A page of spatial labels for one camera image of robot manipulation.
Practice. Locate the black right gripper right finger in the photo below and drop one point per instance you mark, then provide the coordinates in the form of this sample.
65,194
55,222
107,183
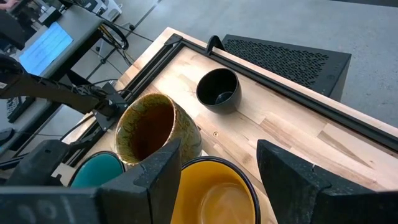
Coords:
304,199

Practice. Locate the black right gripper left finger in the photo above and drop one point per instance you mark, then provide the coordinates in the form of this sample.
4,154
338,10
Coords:
149,193

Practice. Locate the brown green glazed mug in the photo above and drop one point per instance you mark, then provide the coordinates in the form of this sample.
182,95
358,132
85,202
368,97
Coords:
149,127

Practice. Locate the teal ceramic mug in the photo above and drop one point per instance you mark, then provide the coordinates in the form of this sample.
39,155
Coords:
99,169

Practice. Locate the yellow ceramic mug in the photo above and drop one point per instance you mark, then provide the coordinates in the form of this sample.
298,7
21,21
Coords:
217,193

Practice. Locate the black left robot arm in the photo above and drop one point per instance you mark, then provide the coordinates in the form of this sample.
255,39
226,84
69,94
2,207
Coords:
46,88

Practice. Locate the grey side desk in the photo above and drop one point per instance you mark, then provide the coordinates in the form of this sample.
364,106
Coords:
81,28

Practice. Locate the blue lit screen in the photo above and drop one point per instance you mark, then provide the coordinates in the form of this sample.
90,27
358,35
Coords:
46,48

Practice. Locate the white device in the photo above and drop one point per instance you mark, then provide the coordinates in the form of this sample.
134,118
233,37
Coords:
109,9

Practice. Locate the black ceramic mug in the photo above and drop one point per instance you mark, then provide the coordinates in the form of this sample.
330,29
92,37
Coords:
217,90

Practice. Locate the black perforated computer case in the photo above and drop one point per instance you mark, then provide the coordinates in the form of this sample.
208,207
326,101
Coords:
295,65

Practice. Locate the person's hand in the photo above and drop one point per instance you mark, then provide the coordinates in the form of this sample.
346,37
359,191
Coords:
7,3

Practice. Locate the black metal table frame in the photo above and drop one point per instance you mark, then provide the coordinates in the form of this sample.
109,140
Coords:
280,85

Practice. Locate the black frame clamp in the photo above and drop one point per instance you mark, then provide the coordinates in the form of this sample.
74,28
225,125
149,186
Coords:
214,43

